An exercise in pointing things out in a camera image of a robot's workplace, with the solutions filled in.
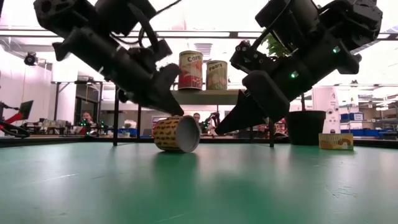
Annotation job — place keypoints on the black metal table frame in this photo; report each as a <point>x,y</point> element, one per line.
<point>62,141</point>

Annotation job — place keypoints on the white pillar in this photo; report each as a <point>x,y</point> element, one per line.
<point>325,102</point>

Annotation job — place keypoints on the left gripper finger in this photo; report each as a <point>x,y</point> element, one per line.
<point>164,93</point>

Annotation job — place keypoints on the person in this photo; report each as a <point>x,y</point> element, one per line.
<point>196,117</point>
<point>87,119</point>

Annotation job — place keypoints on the black background monitor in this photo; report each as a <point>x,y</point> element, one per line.
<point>25,109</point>

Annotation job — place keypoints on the black background robot arm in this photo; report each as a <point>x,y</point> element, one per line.
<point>214,118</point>

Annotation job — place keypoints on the green table mat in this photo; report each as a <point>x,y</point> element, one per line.
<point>186,193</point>

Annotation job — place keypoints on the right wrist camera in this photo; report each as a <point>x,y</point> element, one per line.
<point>248,56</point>

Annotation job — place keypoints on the black metal shelf table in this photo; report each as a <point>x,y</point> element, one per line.
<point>211,97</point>

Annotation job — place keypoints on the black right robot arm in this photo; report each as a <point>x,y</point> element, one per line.
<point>342,25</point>

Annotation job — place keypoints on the pears can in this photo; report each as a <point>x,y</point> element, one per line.
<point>216,76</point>

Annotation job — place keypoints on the yellow black beans can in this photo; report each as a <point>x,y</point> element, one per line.
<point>171,133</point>

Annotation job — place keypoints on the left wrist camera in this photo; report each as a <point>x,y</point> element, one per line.
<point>162,49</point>

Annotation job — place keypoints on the blue storage bins shelf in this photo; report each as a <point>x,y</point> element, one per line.
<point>357,132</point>

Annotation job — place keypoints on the small yellow box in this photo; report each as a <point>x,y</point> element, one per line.
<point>335,142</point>

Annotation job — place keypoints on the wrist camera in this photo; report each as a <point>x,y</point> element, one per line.
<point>248,56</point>
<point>162,49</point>

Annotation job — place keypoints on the black ceiling spotlight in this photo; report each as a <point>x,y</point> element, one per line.
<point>31,59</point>

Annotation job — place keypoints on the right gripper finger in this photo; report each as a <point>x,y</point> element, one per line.
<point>242,118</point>

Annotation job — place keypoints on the green leafy plant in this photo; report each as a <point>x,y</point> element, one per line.
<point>276,48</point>

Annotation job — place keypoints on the black background rig frame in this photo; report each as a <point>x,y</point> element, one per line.
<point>57,102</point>

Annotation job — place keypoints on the black plant pot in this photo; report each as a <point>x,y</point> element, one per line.
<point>306,127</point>

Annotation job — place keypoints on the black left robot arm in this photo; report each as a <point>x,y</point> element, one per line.
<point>74,15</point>

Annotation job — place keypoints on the red corn can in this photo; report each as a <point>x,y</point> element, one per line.
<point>190,71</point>

